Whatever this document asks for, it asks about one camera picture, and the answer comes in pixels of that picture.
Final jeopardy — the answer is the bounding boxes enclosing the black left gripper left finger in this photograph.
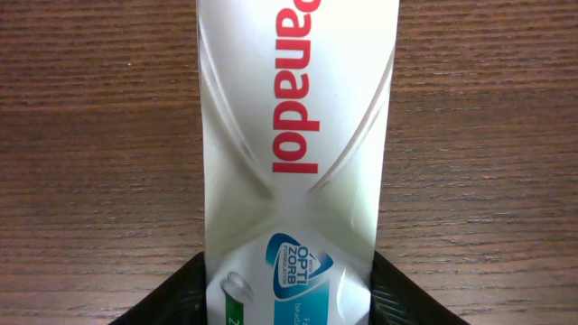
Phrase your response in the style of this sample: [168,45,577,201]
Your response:
[110,252,207,325]

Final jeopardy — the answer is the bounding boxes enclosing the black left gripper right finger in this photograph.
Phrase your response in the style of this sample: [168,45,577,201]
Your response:
[369,251,470,325]

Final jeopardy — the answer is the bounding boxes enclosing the white green Panadol box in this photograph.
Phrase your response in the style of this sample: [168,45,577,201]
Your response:
[197,0,399,325]

